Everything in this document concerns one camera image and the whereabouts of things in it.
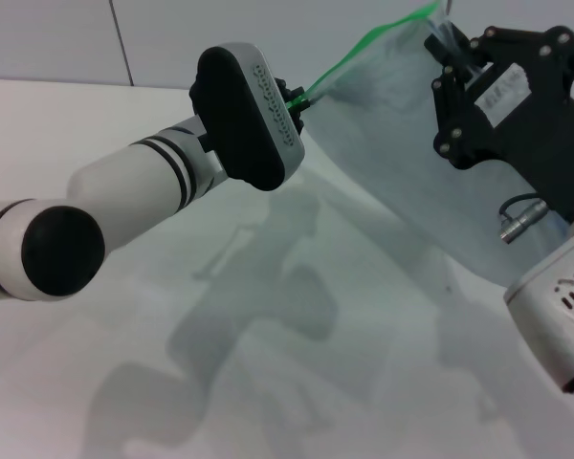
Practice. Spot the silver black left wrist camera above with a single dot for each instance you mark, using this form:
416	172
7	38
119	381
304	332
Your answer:
239	119

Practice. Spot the clear green-zip document bag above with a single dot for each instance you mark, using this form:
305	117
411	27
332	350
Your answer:
387	143

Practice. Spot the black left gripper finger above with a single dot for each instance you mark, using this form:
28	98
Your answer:
287	91
300	112

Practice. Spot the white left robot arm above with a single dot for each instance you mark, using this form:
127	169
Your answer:
124	181

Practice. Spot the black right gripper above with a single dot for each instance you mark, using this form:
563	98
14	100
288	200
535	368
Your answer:
531	138

